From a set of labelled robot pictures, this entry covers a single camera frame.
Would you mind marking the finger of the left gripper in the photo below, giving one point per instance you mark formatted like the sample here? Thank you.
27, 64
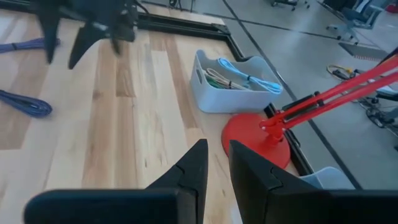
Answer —
49, 37
82, 46

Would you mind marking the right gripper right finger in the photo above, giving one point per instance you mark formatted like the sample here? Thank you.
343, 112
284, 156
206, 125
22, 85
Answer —
258, 193

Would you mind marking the clear plastic bin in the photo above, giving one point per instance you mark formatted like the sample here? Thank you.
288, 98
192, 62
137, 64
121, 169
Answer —
329, 179

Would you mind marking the grey office chair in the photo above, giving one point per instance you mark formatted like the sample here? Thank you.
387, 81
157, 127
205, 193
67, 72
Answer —
354, 18

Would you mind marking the black floor equipment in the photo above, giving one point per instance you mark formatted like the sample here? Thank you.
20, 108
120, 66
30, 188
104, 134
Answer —
381, 115

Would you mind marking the grey plastic bin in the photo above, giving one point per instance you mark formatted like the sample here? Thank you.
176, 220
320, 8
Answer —
224, 99

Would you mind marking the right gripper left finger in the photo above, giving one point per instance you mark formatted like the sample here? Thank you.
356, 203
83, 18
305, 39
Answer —
183, 186

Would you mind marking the red desk lamp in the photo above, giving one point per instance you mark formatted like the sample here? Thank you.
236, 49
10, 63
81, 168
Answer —
248, 130

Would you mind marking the grey floor mat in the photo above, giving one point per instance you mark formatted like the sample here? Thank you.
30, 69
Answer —
362, 51

